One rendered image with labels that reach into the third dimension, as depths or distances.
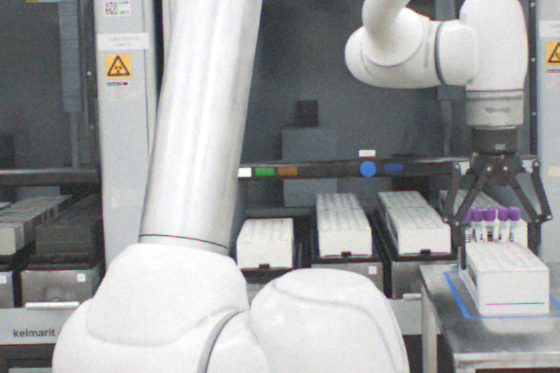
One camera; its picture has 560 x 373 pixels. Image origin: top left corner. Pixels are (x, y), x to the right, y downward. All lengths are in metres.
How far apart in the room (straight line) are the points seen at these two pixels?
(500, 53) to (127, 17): 0.79
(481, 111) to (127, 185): 0.78
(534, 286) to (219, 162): 0.59
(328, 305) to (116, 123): 1.19
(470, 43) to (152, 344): 0.79
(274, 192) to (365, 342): 1.88
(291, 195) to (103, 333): 1.63
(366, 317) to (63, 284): 1.16
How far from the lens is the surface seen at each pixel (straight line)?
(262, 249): 1.97
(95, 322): 1.15
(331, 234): 2.07
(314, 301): 1.02
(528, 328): 1.50
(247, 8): 1.22
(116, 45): 2.13
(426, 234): 2.09
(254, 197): 2.88
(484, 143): 1.69
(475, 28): 1.68
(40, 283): 2.11
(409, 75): 1.71
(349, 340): 1.01
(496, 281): 1.57
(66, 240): 2.17
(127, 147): 2.14
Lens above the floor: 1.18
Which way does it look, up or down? 5 degrees down
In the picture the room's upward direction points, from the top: 2 degrees counter-clockwise
